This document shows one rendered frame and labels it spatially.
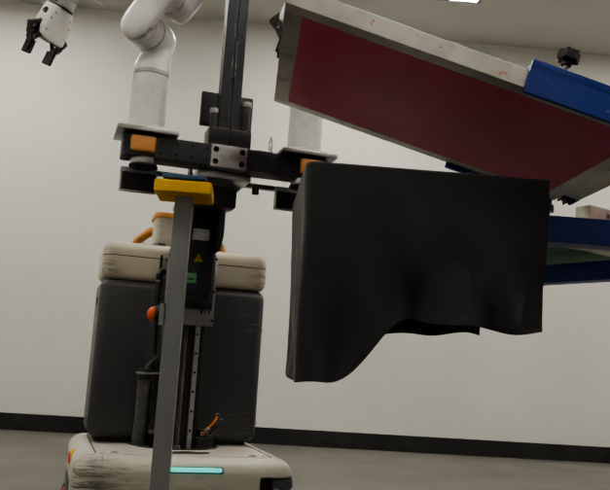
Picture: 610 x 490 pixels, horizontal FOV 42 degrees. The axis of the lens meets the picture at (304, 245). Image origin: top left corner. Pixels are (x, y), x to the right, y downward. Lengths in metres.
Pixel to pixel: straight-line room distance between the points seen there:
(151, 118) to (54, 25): 0.45
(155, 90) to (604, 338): 4.52
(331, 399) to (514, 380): 1.30
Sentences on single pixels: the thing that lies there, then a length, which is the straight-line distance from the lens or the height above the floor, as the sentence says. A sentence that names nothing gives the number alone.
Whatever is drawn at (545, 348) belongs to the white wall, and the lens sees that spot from 5.90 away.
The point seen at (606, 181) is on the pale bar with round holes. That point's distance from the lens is 2.09.
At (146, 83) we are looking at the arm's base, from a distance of 2.15.
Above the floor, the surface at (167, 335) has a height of 0.60.
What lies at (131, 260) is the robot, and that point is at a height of 0.85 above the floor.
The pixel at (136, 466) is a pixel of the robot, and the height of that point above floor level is 0.26.
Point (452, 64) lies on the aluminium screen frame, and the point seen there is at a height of 1.15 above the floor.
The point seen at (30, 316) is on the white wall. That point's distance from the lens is 5.70.
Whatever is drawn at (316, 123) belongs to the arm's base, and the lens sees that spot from 2.23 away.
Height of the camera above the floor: 0.56
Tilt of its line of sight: 8 degrees up
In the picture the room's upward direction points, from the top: 4 degrees clockwise
